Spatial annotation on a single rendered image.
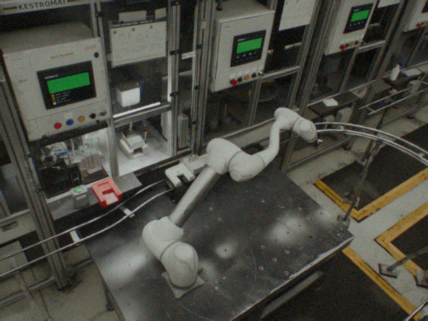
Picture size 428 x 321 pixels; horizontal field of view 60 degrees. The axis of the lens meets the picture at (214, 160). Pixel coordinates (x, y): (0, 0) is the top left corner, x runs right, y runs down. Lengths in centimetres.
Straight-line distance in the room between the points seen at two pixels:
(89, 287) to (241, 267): 125
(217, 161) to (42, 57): 98
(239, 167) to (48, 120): 98
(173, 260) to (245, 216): 73
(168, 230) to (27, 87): 99
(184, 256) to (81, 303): 120
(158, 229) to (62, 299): 116
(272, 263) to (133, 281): 82
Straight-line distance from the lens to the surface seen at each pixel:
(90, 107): 204
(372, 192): 409
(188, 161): 249
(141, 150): 258
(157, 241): 209
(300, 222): 260
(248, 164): 196
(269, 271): 232
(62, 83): 190
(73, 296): 303
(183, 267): 199
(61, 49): 185
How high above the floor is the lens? 260
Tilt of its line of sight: 42 degrees down
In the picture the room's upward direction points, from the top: 7 degrees clockwise
